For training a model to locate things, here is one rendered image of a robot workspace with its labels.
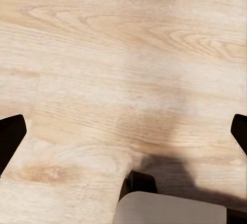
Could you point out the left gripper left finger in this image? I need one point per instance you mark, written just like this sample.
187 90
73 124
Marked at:
12 131

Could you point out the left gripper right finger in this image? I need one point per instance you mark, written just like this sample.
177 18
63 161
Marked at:
239 130

